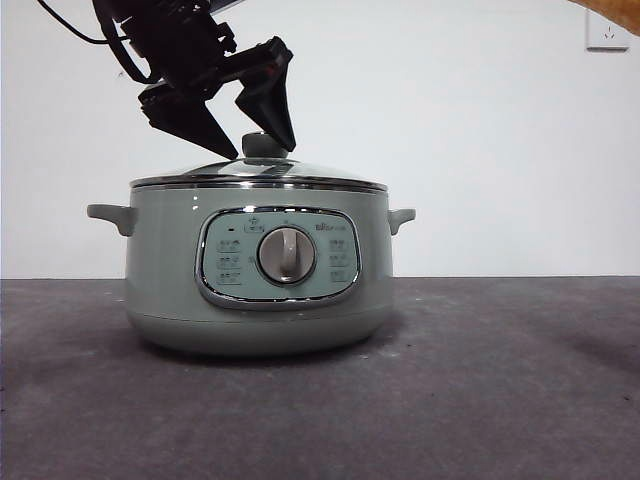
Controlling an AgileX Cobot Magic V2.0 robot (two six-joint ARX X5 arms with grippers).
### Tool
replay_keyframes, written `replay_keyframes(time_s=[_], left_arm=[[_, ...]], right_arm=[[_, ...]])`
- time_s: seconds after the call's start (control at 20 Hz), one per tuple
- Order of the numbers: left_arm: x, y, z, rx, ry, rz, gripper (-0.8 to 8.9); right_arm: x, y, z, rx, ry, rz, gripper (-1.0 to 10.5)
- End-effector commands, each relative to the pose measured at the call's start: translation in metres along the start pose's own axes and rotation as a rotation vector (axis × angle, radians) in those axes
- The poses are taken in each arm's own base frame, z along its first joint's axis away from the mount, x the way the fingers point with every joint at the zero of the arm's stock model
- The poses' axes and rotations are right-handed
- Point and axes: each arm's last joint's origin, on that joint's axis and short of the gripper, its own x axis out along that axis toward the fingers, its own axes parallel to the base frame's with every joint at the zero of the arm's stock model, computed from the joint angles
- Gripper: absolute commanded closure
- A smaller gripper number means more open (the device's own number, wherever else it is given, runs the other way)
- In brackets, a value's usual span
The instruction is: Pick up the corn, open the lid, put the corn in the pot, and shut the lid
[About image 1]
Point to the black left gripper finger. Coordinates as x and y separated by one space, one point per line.
190 120
272 105

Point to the glass lid with green knob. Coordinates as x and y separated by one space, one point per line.
257 146

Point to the yellow corn cob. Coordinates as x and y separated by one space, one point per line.
617 7

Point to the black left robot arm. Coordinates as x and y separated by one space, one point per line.
170 45

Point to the sage green electric cooking pot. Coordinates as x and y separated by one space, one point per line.
165 260

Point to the white wall socket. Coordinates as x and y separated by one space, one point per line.
607 37

